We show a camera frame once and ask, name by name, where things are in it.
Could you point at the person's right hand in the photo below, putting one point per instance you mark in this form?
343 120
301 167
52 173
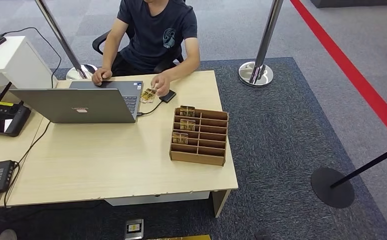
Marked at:
101 75

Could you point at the person's left hand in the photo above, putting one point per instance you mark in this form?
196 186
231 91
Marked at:
162 84

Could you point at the person's right forearm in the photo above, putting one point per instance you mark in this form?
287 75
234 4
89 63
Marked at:
110 53

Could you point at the person's left forearm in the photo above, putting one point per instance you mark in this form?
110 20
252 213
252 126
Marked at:
183 68

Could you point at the person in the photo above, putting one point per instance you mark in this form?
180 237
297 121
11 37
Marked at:
155 36

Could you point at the wooden slotted card holder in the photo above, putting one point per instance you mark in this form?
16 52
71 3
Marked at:
201 145

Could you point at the small black external drive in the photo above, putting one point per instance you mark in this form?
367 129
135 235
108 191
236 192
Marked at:
167 96

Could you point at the black office chair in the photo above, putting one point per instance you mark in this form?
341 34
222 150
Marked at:
99 41

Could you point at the grey laptop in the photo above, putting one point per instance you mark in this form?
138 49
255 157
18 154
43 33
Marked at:
81 106

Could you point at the white cabinet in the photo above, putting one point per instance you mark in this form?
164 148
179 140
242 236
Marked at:
14 63

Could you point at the black remote controller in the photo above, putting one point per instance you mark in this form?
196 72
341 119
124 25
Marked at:
4 117

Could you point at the dark grey carpet mat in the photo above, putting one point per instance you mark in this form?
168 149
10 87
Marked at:
279 109

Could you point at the wooden desk side panel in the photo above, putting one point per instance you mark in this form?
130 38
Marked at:
220 202

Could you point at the metal floor socket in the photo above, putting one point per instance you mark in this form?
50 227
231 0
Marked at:
134 229

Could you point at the yellow floor strip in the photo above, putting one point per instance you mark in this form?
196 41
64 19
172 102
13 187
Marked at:
180 237

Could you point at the grey round object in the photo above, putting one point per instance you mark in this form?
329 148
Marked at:
7 235

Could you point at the red floor tape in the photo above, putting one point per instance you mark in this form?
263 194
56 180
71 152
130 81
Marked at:
356 78

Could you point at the chrome stanchion post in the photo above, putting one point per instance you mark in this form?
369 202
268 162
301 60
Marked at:
61 36
262 46

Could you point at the black stanchion post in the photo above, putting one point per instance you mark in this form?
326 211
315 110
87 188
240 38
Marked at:
332 187

